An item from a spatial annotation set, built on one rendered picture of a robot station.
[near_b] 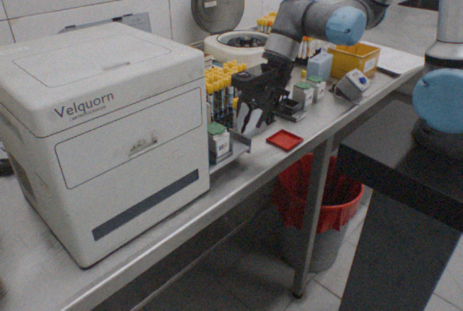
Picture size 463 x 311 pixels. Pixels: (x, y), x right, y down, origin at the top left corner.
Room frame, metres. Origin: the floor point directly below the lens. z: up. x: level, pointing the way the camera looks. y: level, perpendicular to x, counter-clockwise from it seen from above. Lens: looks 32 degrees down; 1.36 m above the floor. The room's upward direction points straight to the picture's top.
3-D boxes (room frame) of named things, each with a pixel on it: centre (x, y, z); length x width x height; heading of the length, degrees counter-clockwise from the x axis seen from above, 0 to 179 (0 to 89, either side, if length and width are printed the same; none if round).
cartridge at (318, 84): (0.99, -0.26, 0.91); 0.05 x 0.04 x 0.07; 46
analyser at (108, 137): (0.57, 0.22, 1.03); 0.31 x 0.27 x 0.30; 136
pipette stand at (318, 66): (1.08, -0.30, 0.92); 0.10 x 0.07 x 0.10; 142
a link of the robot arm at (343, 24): (0.75, -0.23, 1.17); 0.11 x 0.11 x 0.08; 45
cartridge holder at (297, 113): (0.89, -0.17, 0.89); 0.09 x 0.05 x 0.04; 48
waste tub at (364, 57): (1.18, -0.43, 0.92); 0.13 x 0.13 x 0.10; 43
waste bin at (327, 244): (1.14, -0.37, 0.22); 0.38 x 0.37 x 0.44; 136
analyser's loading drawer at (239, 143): (0.62, 0.04, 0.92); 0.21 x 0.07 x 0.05; 136
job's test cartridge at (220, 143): (0.64, 0.03, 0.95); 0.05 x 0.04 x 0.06; 46
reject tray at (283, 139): (0.75, -0.14, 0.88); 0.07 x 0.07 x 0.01; 46
